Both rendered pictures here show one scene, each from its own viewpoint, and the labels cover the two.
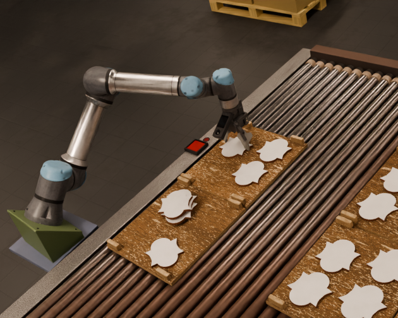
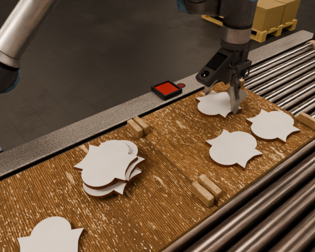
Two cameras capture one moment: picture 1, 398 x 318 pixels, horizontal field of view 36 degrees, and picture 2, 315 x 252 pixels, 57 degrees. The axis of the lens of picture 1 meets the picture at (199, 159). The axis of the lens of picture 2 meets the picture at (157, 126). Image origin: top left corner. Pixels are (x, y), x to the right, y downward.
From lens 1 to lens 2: 1.68 m
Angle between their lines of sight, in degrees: 3
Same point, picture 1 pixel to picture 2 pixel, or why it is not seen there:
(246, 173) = (227, 146)
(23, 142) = (44, 59)
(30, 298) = not seen: outside the picture
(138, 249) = (14, 223)
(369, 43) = not seen: hidden behind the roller
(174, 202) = (106, 158)
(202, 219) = (140, 203)
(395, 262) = not seen: outside the picture
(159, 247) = (46, 236)
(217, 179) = (182, 140)
